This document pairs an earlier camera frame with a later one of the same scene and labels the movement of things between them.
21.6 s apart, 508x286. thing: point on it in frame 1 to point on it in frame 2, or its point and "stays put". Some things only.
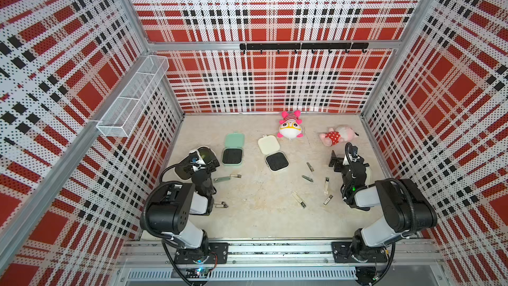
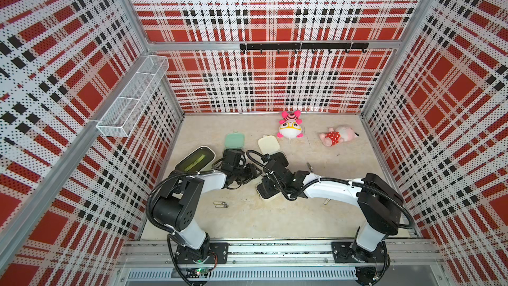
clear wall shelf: x=122 y=116 stays put
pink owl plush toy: x=290 y=126 stays put
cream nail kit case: x=276 y=159 stays put
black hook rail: x=313 y=46 stays put
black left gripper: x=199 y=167 to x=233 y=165
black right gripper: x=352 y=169 to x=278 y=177
